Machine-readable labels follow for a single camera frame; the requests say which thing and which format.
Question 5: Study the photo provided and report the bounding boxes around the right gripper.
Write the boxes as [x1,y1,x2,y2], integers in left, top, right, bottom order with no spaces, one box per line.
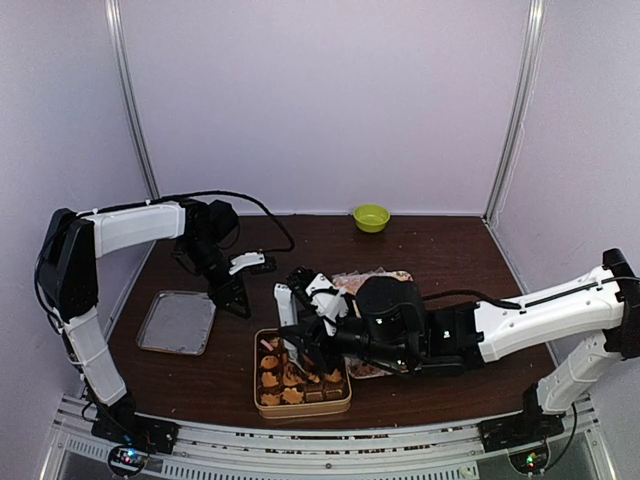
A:
[277,299,415,378]

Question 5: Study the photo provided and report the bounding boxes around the right aluminium frame post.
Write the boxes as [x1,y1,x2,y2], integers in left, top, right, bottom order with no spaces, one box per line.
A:
[484,0,547,227]

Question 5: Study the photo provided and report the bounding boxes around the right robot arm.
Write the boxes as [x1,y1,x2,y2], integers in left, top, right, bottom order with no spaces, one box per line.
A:
[274,249,639,442]

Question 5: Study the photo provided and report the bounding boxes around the floral cookie tray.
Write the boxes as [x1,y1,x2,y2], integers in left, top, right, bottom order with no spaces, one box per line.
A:
[332,268,413,380]

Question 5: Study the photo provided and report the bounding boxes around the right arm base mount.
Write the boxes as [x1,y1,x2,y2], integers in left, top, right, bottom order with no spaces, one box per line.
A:
[478,412,565,477]

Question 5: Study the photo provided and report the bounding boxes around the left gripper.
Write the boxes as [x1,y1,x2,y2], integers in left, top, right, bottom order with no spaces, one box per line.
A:
[179,236,251,319]

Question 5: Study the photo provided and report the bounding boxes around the gold cookie tin box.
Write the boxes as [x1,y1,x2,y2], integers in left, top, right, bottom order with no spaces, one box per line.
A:
[253,329,352,420]

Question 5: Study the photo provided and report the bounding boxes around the green plastic bowl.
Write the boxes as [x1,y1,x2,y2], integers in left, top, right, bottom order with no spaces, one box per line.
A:
[353,204,391,233]

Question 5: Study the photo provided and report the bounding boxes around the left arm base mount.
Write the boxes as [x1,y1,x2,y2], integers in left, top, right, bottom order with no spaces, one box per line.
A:
[91,416,179,478]

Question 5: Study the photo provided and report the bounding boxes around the pink round cookie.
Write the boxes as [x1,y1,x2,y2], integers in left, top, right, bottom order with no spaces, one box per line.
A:
[259,339,274,352]

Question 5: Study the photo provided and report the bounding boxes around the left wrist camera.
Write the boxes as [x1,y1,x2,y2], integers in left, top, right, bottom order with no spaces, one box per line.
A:
[229,252,277,275]

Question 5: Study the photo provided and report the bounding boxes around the steel kitchen tongs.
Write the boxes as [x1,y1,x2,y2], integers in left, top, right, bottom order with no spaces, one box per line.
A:
[273,283,311,372]

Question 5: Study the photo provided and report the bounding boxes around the silver tin lid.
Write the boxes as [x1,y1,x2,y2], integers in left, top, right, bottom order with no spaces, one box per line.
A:
[136,290,216,356]

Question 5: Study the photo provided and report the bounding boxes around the aluminium frame post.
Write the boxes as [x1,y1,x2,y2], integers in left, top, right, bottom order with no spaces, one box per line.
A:
[104,0,161,199]
[484,0,547,227]

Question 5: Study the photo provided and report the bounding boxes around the left aluminium frame post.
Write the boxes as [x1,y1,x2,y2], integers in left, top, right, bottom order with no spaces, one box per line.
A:
[104,0,161,199]

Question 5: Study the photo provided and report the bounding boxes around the front aluminium rail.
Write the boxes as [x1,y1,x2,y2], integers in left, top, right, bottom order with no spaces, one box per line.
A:
[36,396,619,479]

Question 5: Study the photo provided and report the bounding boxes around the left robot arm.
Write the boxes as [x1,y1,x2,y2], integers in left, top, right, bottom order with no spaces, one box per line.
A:
[35,198,265,444]

